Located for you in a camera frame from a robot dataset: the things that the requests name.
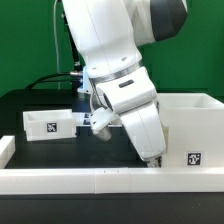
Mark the marker tag sheet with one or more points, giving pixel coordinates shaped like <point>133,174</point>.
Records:
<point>82,119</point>

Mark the white left rail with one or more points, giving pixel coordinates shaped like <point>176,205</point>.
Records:
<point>7,149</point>

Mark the rear white drawer tray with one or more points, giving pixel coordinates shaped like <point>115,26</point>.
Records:
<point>49,124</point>

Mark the white rail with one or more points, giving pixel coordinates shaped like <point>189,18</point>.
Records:
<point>116,180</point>
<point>7,149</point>

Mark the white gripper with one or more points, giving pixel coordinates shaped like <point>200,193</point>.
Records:
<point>131,99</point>

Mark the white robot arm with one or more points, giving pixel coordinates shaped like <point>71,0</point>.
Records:
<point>107,34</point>

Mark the white drawer cabinet box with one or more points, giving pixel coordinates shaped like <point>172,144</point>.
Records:
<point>194,130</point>

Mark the white front rail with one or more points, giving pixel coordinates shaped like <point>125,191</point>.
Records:
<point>116,180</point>

